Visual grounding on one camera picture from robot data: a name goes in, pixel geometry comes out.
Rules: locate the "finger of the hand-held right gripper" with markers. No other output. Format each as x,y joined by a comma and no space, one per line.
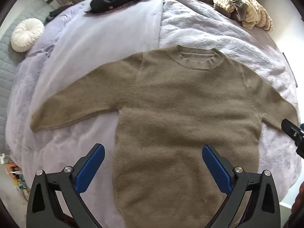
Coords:
302,127
289,127

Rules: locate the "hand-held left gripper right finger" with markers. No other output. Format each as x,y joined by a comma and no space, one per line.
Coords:
216,168

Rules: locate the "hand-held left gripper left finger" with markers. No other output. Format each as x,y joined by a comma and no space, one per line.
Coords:
90,168

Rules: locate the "olive brown knit sweater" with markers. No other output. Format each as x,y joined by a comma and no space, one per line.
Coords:
178,111

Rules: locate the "white power strip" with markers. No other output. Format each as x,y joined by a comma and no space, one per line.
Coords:
21,182

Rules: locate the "grey quilted headboard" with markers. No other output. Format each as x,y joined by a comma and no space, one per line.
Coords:
7,76

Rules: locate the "beige striped fleece garment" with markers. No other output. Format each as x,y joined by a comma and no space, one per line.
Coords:
249,7

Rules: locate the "lavender plush blanket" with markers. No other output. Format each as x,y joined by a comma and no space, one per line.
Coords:
106,40

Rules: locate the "round white pleated pillow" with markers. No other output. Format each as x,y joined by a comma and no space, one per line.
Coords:
26,34

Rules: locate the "dark cloth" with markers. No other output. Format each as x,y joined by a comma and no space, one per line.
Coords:
58,10

